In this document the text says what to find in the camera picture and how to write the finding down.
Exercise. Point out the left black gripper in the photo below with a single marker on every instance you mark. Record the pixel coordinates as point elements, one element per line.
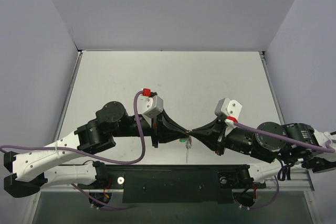
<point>155,130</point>

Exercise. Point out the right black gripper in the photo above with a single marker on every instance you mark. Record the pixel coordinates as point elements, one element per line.
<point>219,136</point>

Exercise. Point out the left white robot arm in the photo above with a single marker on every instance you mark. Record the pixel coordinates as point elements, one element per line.
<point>74,158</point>

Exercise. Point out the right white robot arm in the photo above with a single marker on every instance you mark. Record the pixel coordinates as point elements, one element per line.
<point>279,148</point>

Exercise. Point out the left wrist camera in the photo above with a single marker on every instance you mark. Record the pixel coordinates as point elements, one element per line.
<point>150,105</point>

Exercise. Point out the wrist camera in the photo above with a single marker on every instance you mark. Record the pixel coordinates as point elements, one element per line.
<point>150,105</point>
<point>230,109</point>

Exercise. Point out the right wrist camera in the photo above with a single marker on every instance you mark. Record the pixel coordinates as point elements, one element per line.
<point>230,109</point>

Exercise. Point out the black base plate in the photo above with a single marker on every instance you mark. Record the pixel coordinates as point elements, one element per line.
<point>175,183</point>

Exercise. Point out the aluminium table frame rail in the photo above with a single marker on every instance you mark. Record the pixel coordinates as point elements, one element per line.
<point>33,200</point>

